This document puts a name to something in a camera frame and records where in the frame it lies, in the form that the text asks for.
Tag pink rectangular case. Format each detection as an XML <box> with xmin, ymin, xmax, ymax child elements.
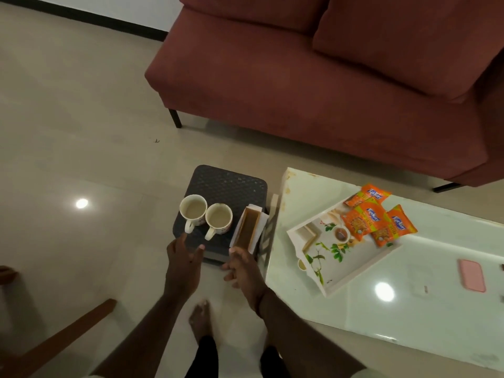
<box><xmin>458</xmin><ymin>258</ymin><xmax>487</xmax><ymax>293</ymax></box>

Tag person's right hand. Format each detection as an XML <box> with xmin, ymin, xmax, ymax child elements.
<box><xmin>221</xmin><ymin>247</ymin><xmax>268</xmax><ymax>311</ymax></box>

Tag white floral tray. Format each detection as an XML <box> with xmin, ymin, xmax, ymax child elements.
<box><xmin>286</xmin><ymin>192</ymin><xmax>402</xmax><ymax>298</ymax></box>

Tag person's left foot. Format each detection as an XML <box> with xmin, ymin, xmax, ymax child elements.
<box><xmin>188</xmin><ymin>301</ymin><xmax>213</xmax><ymax>345</ymax></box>

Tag black textured stool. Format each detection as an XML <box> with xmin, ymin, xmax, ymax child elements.
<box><xmin>172</xmin><ymin>165</ymin><xmax>269</xmax><ymax>264</ymax></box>

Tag person's right forearm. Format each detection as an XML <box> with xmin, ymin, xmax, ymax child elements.
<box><xmin>256</xmin><ymin>289</ymin><xmax>367</xmax><ymax>378</ymax></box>

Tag person's left forearm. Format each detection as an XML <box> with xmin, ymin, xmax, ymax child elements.
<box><xmin>90</xmin><ymin>289</ymin><xmax>190</xmax><ymax>378</ymax></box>

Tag large red sofa cushion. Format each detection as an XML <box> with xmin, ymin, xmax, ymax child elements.
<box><xmin>313</xmin><ymin>0</ymin><xmax>504</xmax><ymax>105</ymax></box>

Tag brown wooden napkin holder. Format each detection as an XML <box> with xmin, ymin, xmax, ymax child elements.
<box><xmin>232</xmin><ymin>206</ymin><xmax>263</xmax><ymax>253</ymax></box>

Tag white paper napkins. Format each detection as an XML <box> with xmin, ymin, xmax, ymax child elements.
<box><xmin>229</xmin><ymin>204</ymin><xmax>270</xmax><ymax>255</ymax></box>

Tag red fabric sofa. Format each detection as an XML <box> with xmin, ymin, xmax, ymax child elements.
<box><xmin>144</xmin><ymin>0</ymin><xmax>504</xmax><ymax>193</ymax></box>

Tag small red sofa cushion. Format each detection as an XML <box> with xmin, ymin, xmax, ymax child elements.
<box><xmin>179</xmin><ymin>0</ymin><xmax>331</xmax><ymax>36</ymax></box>

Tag clear plastic box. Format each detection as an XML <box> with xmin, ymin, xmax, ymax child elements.
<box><xmin>405</xmin><ymin>263</ymin><xmax>436</xmax><ymax>300</ymax></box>

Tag black trousers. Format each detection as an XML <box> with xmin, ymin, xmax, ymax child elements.
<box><xmin>185</xmin><ymin>336</ymin><xmax>290</xmax><ymax>378</ymax></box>

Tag white floral mug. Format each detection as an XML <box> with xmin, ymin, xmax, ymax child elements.
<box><xmin>179</xmin><ymin>194</ymin><xmax>208</xmax><ymax>234</ymax></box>
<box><xmin>204</xmin><ymin>203</ymin><xmax>234</xmax><ymax>242</ymax></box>

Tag person's left hand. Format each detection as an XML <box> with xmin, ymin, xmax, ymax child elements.
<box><xmin>164</xmin><ymin>233</ymin><xmax>205</xmax><ymax>296</ymax></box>

